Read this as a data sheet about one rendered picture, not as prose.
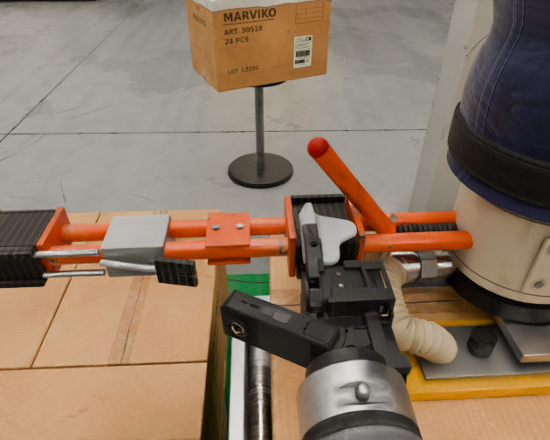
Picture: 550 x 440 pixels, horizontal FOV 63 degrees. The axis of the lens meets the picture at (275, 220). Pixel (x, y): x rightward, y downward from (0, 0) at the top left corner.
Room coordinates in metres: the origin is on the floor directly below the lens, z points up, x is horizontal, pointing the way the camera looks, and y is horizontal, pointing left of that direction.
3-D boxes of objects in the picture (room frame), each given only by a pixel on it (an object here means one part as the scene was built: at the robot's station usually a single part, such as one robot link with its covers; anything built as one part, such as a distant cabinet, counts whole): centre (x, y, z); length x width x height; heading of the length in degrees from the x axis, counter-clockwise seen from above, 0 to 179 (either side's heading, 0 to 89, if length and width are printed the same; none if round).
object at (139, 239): (0.40, 0.16, 1.07); 0.07 x 0.07 x 0.04; 3
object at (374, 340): (0.27, -0.07, 1.08); 0.12 x 0.09 x 0.08; 3
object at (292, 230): (0.41, -0.06, 1.08); 0.10 x 0.08 x 0.06; 3
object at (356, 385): (0.19, -0.06, 1.08); 0.09 x 0.05 x 0.10; 93
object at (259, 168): (2.37, 0.09, 0.31); 0.40 x 0.40 x 0.62
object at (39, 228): (0.40, 0.29, 1.07); 0.08 x 0.07 x 0.05; 93
